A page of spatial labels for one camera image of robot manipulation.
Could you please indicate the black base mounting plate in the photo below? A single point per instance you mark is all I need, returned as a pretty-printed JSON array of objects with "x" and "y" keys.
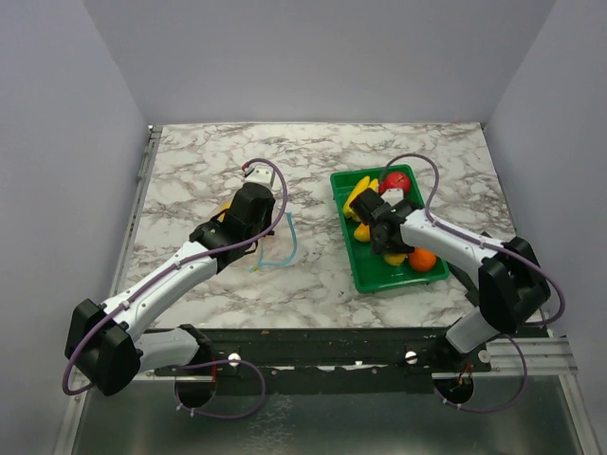
[{"x": 324, "y": 361}]

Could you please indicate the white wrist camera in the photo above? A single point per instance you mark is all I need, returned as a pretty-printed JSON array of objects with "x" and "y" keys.
[
  {"x": 393, "y": 196},
  {"x": 260, "y": 174}
]

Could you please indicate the green plastic tray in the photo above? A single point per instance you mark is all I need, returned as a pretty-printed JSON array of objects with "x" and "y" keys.
[{"x": 370, "y": 271}]

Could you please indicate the orange fruit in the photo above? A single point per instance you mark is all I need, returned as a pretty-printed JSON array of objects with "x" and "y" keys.
[{"x": 421, "y": 260}]

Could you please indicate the clear zip bag teal zipper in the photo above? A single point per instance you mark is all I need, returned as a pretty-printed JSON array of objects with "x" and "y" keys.
[{"x": 273, "y": 251}]

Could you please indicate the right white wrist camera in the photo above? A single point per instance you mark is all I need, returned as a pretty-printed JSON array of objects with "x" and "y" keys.
[{"x": 393, "y": 196}]

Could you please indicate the red apple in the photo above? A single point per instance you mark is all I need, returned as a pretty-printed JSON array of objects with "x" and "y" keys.
[{"x": 397, "y": 180}]

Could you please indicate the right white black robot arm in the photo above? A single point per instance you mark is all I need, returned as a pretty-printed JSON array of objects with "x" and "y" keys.
[{"x": 506, "y": 274}]

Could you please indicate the yellow banana bunch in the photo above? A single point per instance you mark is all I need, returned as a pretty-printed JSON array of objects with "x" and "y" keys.
[{"x": 361, "y": 186}]

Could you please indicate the yellow peach with leaf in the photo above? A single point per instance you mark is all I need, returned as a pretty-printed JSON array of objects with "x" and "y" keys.
[{"x": 223, "y": 211}]

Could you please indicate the aluminium frame rail left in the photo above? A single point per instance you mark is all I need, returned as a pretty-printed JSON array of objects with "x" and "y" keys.
[{"x": 143, "y": 179}]

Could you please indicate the aluminium frame rail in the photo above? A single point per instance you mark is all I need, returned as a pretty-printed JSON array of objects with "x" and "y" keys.
[
  {"x": 143, "y": 179},
  {"x": 543, "y": 356}
]

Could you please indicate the black digital scale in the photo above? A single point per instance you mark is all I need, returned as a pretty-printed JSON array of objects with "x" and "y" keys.
[{"x": 470, "y": 257}]

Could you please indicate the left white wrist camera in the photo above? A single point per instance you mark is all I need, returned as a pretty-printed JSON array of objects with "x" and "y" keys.
[{"x": 260, "y": 174}]

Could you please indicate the yellow lemon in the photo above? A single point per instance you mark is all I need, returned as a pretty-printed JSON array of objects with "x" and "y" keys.
[{"x": 395, "y": 259}]

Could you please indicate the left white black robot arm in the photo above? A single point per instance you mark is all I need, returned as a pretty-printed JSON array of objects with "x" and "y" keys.
[{"x": 110, "y": 343}]

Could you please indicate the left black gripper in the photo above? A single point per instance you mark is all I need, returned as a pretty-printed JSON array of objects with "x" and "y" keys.
[{"x": 269, "y": 214}]

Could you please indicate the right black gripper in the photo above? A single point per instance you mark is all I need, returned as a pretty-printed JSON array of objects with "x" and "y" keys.
[{"x": 392, "y": 248}]

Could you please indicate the aluminium frame rail right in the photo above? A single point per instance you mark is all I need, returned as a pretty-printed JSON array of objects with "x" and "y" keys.
[{"x": 543, "y": 356}]

